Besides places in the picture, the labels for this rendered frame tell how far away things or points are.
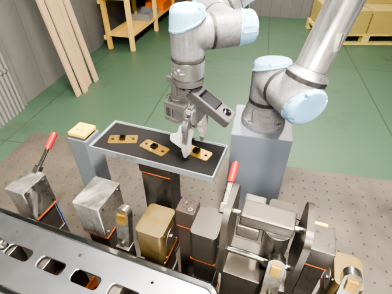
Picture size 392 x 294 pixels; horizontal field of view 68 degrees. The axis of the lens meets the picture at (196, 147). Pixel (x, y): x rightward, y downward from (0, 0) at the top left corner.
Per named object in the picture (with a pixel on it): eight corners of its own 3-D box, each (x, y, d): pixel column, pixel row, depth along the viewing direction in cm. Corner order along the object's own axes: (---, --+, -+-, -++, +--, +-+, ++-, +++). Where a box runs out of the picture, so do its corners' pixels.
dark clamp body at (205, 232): (189, 301, 94) (188, 231, 69) (202, 269, 102) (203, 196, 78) (211, 310, 92) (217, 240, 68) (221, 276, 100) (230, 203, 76)
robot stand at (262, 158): (229, 177, 137) (237, 104, 112) (272, 184, 134) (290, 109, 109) (224, 210, 122) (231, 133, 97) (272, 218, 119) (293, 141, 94)
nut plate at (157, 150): (138, 146, 82) (137, 143, 81) (147, 139, 85) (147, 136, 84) (161, 157, 78) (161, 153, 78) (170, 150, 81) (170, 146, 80)
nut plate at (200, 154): (179, 151, 80) (179, 147, 80) (186, 143, 83) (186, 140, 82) (206, 161, 77) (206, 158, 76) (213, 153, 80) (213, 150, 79)
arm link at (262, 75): (272, 86, 103) (279, 47, 94) (295, 104, 93) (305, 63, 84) (242, 91, 99) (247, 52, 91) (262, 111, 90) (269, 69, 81)
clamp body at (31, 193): (45, 256, 106) (3, 188, 83) (66, 230, 115) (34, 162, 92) (61, 263, 104) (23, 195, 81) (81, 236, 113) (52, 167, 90)
